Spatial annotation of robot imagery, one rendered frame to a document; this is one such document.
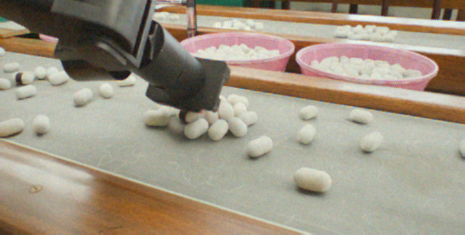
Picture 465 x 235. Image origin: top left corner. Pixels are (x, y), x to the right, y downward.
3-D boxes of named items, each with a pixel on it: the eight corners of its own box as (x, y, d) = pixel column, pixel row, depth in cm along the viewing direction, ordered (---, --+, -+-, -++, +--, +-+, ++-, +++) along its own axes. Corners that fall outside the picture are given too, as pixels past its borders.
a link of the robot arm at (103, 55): (99, 42, 27) (126, -42, 30) (-6, 50, 31) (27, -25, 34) (169, 103, 38) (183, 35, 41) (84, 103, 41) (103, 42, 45)
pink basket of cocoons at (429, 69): (430, 143, 57) (444, 90, 54) (276, 115, 68) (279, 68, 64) (424, 91, 80) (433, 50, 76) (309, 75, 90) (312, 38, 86)
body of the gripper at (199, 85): (165, 57, 49) (136, 32, 42) (232, 66, 45) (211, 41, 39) (151, 101, 48) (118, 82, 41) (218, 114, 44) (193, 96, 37)
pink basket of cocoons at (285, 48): (297, 106, 71) (301, 62, 68) (168, 103, 73) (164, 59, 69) (287, 67, 96) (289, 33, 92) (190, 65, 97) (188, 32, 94)
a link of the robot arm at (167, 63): (153, 64, 33) (163, 10, 34) (94, 67, 35) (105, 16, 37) (186, 88, 39) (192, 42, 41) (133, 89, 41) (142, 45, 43)
